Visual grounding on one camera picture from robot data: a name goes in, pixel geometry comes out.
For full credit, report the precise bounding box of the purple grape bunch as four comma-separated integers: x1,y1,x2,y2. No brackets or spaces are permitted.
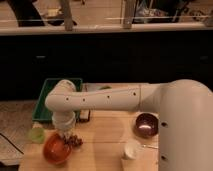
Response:
65,135,83,147

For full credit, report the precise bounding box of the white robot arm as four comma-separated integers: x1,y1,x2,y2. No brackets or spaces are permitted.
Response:
45,79,213,171

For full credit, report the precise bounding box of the red bowl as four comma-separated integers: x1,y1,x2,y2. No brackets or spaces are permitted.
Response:
43,133,71,165

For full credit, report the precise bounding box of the dark purple bowl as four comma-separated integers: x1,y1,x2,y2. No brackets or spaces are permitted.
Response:
134,113,158,138

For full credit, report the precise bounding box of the small dark box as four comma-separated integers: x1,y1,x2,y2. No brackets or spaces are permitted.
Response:
79,110,91,122

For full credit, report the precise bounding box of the small green cup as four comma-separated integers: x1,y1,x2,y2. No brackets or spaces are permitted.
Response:
28,127,45,144

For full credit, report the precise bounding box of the green plastic tray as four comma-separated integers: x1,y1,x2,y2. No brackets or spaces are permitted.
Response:
32,78,83,123

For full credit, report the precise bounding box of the white cup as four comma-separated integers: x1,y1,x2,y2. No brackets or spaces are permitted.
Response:
124,139,141,160

